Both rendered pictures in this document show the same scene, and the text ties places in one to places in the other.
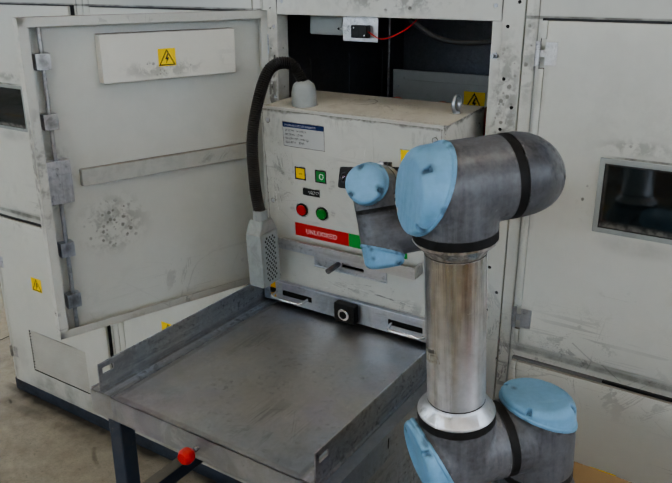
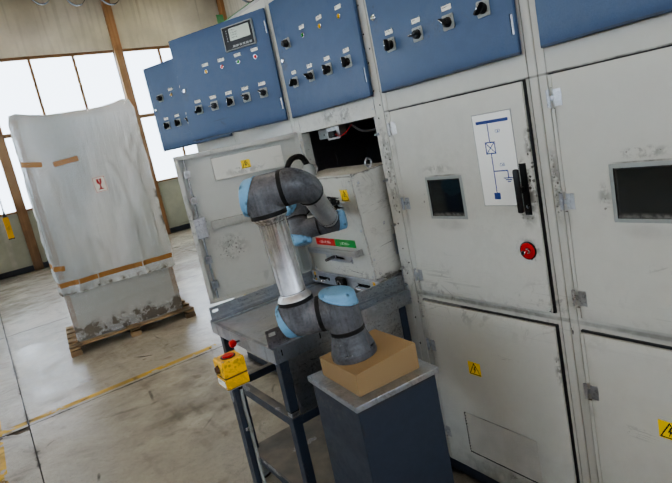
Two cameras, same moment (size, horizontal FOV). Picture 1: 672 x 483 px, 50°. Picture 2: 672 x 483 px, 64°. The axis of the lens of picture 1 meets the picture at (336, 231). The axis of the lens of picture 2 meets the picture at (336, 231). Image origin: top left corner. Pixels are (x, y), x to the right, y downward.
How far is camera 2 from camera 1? 1.16 m
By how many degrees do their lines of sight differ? 25
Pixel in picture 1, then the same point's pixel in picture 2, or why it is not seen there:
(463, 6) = (361, 112)
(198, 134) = not seen: hidden behind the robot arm
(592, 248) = (435, 228)
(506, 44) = (380, 127)
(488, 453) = (303, 315)
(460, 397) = (284, 288)
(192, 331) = (265, 296)
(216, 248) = not seen: hidden behind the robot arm
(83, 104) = (209, 191)
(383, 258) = (296, 239)
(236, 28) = (283, 144)
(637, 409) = (477, 320)
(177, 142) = not seen: hidden behind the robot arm
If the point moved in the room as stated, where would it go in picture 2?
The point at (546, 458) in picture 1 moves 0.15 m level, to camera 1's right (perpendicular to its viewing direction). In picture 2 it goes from (335, 318) to (380, 316)
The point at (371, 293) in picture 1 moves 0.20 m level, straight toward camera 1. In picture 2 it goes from (349, 270) to (331, 285)
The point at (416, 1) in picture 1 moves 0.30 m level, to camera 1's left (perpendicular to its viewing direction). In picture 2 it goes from (345, 114) to (285, 127)
